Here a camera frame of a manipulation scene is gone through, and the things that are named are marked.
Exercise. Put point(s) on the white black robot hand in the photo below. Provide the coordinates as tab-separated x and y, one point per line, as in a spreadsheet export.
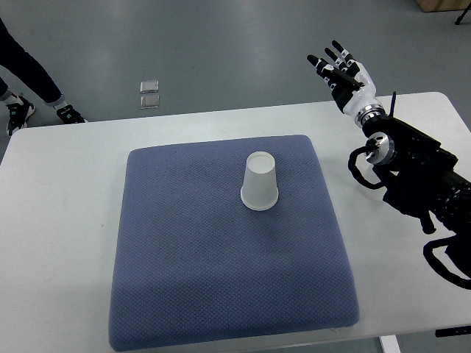
350	84

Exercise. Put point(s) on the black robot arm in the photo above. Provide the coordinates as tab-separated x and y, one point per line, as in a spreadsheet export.
420	182

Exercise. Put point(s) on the wooden box top right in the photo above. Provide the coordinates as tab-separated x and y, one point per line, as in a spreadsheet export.
431	6

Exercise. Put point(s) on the black tripod foot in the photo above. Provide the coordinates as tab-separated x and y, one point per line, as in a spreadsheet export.
461	17

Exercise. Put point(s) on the white paper cup on cushion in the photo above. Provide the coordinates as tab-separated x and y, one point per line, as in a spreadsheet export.
259	191

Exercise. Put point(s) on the upper metal floor plate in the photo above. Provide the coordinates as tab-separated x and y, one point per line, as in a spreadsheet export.
149	86

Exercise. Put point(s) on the blue quilted cushion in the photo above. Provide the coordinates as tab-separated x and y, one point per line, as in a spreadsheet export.
194	264

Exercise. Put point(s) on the white table leg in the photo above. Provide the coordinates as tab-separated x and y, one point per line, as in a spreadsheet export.
389	344

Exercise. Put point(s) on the black table control panel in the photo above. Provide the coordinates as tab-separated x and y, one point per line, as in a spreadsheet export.
453	331

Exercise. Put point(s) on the black sneaker near table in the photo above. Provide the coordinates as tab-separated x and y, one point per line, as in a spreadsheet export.
68	115

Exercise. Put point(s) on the black sneaker at edge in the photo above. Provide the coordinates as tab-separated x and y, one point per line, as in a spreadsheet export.
20	110

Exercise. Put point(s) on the person left leg dark trousers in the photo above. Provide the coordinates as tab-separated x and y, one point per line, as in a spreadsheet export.
24	66

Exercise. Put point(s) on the person leg dark trousers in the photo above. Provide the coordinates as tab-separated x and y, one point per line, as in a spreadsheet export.
4	90
24	66

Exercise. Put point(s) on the person right leg dark trousers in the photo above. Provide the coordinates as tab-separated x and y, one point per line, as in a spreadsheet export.
4	90

